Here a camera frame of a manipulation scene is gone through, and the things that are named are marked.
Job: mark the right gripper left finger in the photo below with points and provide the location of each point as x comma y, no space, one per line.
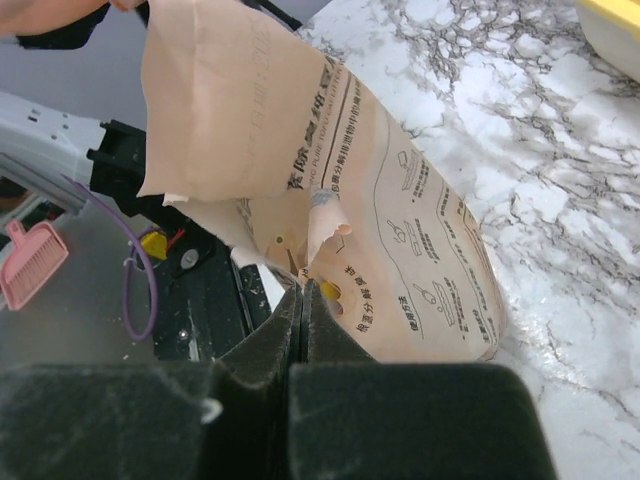
222,419

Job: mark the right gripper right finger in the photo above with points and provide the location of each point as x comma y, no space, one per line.
350,417

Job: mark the pink cat litter bag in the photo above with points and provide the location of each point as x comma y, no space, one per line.
286,156

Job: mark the yellow plastic litter box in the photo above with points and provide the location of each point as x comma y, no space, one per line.
612,29

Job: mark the pink small dustpan brush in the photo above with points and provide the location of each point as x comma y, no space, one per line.
36,256

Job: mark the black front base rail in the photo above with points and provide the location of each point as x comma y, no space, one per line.
209,306

